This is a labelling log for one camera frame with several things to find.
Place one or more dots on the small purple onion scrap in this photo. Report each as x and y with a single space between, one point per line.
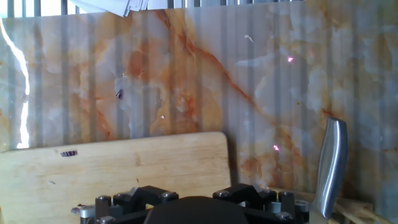
119 94
68 153

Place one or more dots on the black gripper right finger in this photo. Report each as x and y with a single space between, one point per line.
264 199

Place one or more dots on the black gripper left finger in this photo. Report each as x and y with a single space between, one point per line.
136 199

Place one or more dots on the wooden cutting board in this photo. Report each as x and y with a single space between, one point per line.
124 174

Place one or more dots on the steel cleaver knife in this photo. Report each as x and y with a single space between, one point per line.
331 161

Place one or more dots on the orange marble pattern mat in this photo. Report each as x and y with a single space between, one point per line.
217 77

